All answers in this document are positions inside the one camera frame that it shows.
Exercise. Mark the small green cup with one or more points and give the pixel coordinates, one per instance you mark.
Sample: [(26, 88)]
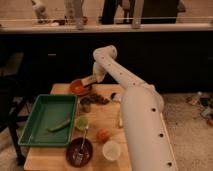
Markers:
[(81, 123)]

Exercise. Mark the dark metal cup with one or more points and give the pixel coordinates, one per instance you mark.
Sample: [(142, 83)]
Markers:
[(85, 104)]

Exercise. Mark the white cup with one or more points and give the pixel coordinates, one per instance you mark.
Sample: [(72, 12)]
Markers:
[(111, 150)]

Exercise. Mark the black handled silver spoon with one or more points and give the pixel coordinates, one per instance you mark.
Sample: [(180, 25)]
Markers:
[(115, 97)]

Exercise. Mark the black chair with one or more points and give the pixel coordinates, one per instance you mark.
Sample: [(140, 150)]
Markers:
[(9, 113)]

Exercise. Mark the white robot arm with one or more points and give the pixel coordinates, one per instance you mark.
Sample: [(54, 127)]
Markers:
[(147, 138)]

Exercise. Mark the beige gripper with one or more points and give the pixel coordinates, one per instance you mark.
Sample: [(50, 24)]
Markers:
[(88, 80)]

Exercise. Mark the green pea pod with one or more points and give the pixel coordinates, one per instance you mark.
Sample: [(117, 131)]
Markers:
[(59, 126)]

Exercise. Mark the dark brown bowl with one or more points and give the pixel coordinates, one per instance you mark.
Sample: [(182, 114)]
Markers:
[(72, 151)]

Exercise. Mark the red orange bowl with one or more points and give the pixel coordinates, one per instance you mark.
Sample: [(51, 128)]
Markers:
[(76, 87)]

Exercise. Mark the green plastic tray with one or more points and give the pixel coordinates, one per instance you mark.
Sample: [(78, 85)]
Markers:
[(49, 110)]

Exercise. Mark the orange peach fruit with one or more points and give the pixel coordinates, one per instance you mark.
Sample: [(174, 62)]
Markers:
[(102, 135)]

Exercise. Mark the bunch of dark grapes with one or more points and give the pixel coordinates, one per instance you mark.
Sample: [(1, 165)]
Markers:
[(98, 99)]

